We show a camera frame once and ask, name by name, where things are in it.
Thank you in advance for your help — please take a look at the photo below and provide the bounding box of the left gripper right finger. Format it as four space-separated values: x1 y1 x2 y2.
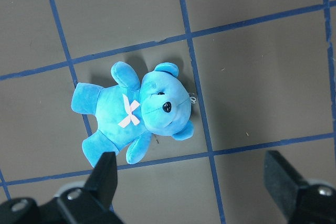
264 150 335 223

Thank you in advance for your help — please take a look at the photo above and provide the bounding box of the blue plush teddy bear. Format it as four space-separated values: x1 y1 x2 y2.
71 61 194 167

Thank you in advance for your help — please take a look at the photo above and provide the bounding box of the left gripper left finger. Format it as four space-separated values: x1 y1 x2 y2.
57 152 118 223

